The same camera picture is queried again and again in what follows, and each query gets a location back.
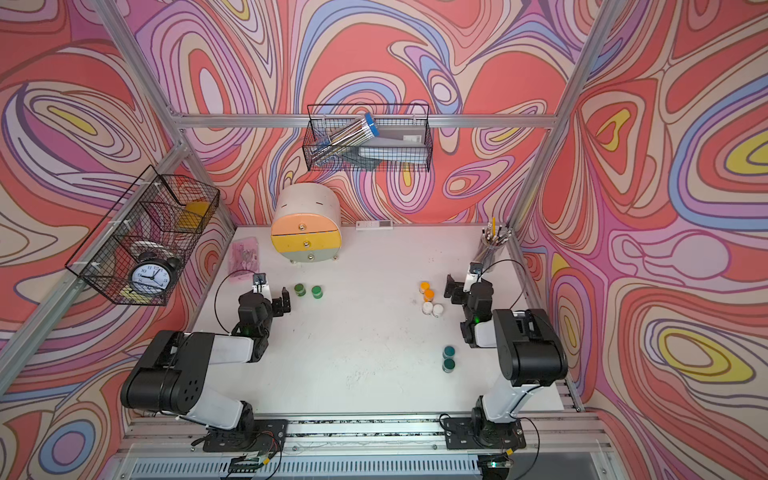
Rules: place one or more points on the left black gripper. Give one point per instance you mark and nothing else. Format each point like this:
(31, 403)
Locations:
(277, 310)

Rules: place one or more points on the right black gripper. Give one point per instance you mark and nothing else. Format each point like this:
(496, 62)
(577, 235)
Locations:
(456, 287)

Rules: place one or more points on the yellow drawer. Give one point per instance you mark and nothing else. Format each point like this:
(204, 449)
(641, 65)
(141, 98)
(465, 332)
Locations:
(306, 241)

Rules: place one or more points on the cream round drawer cabinet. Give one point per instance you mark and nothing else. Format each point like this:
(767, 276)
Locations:
(309, 198)

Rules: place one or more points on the orange top drawer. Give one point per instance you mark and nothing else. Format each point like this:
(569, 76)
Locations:
(302, 223)

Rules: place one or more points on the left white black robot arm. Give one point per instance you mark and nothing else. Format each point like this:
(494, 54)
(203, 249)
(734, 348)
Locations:
(170, 376)

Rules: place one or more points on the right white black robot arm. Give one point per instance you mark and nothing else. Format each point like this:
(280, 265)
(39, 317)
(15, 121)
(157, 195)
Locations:
(530, 353)

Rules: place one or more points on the pink plastic case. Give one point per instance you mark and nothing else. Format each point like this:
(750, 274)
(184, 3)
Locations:
(244, 256)

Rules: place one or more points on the pencil holder cup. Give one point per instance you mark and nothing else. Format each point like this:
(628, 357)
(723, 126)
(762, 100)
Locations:
(493, 238)

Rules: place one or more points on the white calculator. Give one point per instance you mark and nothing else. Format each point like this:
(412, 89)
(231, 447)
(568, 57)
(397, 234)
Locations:
(371, 225)

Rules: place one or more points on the yellow object in basket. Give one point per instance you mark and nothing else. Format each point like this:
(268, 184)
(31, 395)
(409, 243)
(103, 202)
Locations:
(191, 217)

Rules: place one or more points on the grey box in basket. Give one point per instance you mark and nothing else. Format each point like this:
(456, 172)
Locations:
(396, 143)

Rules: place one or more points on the green circuit board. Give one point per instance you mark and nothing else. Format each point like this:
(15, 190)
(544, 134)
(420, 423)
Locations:
(247, 465)

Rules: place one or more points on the clear pencil tube blue cap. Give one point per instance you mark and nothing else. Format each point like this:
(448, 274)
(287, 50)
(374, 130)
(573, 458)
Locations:
(332, 143)

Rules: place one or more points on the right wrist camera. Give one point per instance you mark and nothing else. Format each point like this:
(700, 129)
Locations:
(474, 274)

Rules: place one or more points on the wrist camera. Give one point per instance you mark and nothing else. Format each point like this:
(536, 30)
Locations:
(260, 285)
(474, 274)

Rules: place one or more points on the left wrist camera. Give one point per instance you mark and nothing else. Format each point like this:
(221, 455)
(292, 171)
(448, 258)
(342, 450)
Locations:
(260, 285)

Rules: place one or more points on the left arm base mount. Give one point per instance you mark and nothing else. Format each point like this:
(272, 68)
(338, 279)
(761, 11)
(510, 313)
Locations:
(261, 436)

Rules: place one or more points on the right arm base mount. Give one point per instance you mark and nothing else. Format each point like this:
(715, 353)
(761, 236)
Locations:
(465, 433)

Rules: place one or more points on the black wire basket left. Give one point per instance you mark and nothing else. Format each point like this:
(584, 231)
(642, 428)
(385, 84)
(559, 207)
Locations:
(146, 239)

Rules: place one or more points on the black wire basket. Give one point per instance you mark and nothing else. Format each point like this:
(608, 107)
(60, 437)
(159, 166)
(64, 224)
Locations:
(403, 114)
(146, 239)

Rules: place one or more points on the black wire basket back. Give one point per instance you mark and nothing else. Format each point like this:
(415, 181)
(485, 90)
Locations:
(403, 114)

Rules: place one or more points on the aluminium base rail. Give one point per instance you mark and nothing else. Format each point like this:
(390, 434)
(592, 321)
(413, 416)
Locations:
(389, 446)

